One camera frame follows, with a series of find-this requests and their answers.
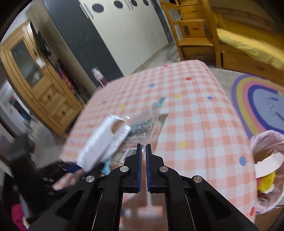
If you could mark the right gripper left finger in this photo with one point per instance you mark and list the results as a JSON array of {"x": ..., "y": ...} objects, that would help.
[{"x": 94, "y": 203}]

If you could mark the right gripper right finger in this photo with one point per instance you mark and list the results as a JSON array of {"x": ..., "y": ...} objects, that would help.
[{"x": 192, "y": 203}]

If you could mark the white paper packaging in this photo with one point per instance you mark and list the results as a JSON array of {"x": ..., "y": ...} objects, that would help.
[{"x": 103, "y": 143}]

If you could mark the clear plastic wrapper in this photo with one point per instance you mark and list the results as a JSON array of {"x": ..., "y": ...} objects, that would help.
[{"x": 142, "y": 127}]

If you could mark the pink lined trash bin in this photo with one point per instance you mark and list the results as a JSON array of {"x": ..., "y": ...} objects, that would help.
[{"x": 267, "y": 150}]

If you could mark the pink checkered tablecloth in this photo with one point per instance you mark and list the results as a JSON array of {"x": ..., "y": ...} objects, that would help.
[{"x": 200, "y": 133}]

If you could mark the wooden cabinet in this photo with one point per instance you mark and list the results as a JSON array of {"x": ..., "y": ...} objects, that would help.
[{"x": 33, "y": 77}]

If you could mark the spray bottle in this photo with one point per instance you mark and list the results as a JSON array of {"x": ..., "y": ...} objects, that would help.
[{"x": 99, "y": 77}]

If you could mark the rainbow oval rug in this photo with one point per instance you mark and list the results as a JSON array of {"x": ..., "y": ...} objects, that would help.
[{"x": 259, "y": 104}]

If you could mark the white wardrobe with portholes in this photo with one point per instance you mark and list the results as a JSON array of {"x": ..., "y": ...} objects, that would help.
[{"x": 112, "y": 37}]

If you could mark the yellow bed sheet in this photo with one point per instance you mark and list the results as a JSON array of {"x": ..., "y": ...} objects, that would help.
[{"x": 261, "y": 51}]

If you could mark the wooden stair drawers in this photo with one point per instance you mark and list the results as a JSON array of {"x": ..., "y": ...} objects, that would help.
[{"x": 191, "y": 26}]

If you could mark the wooden bunk bed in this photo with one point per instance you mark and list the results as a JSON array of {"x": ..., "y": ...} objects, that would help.
[{"x": 249, "y": 19}]

